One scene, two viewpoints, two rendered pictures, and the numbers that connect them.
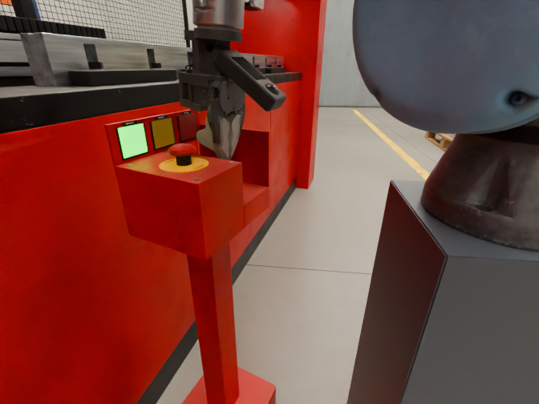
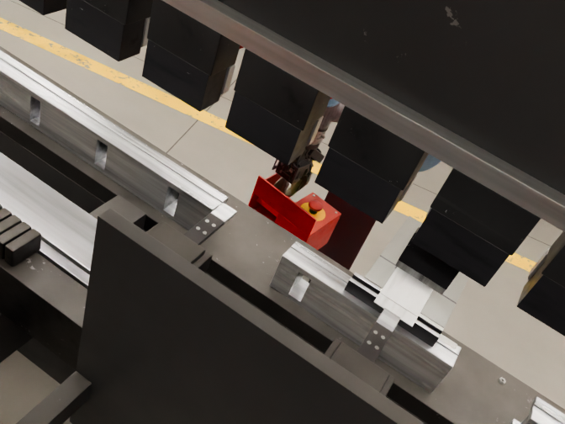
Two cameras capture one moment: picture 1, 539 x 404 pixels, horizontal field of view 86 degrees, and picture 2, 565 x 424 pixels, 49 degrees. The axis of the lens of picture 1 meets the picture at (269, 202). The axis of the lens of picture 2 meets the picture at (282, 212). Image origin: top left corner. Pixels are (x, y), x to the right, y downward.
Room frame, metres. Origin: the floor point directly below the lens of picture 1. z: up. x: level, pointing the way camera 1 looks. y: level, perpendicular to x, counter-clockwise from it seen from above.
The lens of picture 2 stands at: (0.53, 1.45, 1.82)
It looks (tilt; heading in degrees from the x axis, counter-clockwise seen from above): 39 degrees down; 269
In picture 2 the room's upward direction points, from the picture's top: 22 degrees clockwise
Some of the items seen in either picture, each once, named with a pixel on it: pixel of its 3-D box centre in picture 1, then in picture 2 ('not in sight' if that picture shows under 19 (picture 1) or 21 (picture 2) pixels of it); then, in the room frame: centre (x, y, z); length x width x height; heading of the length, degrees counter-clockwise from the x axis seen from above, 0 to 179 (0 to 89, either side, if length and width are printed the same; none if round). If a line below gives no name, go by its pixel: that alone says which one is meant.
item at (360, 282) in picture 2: not in sight; (393, 309); (0.24, 0.58, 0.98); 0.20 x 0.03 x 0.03; 162
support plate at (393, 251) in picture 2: not in sight; (424, 267); (0.18, 0.45, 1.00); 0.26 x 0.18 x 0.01; 72
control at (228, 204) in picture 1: (200, 173); (294, 210); (0.47, 0.12, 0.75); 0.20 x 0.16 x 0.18; 153
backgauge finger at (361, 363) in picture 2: not in sight; (366, 354); (0.28, 0.74, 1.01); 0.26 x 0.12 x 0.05; 72
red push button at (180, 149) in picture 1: (183, 156); (314, 209); (0.42, 0.13, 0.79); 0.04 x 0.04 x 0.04
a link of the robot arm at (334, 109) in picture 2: not in sight; (323, 105); (0.50, 0.07, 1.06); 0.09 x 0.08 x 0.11; 35
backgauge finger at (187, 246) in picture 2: not in sight; (192, 236); (0.65, 0.62, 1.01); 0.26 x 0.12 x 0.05; 72
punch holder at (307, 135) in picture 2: not in sight; (279, 101); (0.58, 0.47, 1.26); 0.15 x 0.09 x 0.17; 162
